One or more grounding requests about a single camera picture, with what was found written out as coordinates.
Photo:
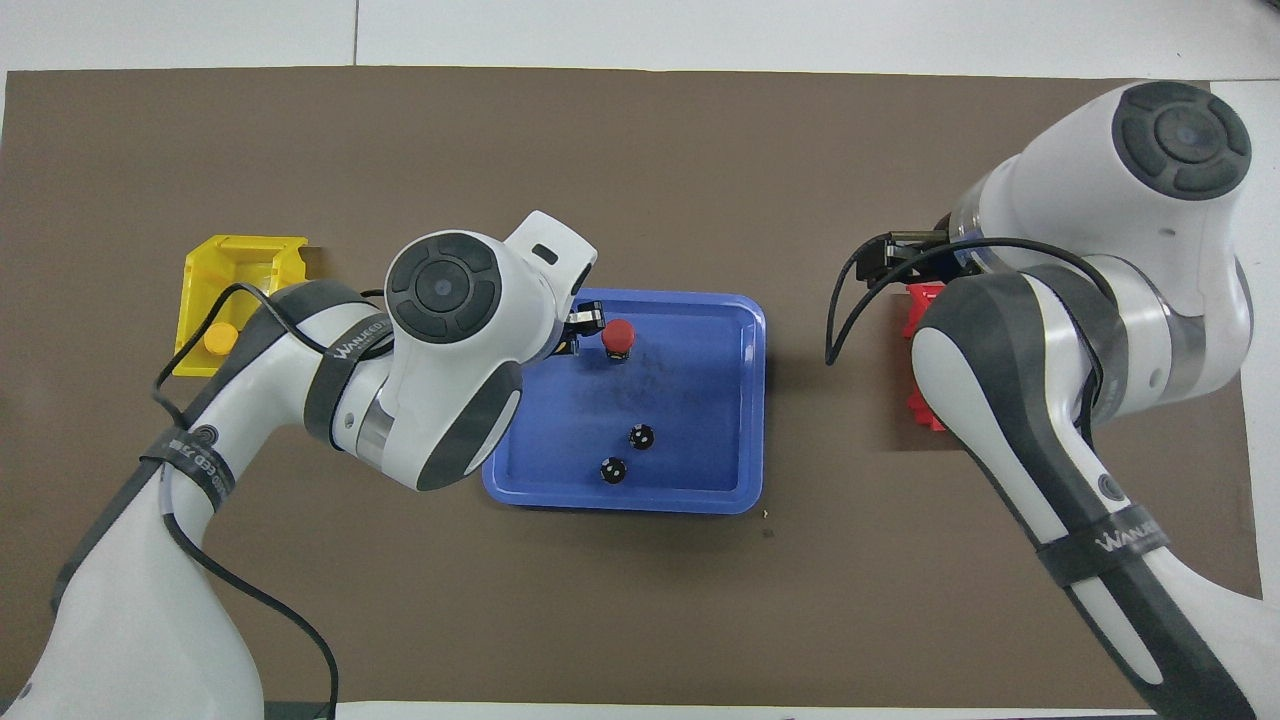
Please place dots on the brown table mat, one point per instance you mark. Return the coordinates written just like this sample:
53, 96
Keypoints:
700, 150

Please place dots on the blue plastic tray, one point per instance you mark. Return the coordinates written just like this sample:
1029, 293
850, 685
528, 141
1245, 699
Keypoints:
700, 400

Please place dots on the yellow plastic bin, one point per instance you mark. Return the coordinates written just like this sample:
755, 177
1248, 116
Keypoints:
200, 270

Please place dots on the yellow push button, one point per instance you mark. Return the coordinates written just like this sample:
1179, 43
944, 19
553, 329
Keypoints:
218, 338

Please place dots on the red plastic bin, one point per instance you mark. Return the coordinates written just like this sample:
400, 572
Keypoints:
925, 300

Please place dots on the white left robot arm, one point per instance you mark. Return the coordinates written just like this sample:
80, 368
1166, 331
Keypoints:
450, 300

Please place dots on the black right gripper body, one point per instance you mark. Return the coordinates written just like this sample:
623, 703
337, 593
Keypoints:
900, 255

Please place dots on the small black round cap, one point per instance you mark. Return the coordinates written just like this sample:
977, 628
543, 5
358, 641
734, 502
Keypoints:
612, 470
641, 437

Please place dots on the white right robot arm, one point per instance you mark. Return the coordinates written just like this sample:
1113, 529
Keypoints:
1100, 180

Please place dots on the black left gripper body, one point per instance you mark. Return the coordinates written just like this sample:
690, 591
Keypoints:
585, 322

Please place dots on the red push button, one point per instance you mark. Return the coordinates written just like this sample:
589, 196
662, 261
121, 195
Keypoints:
619, 335

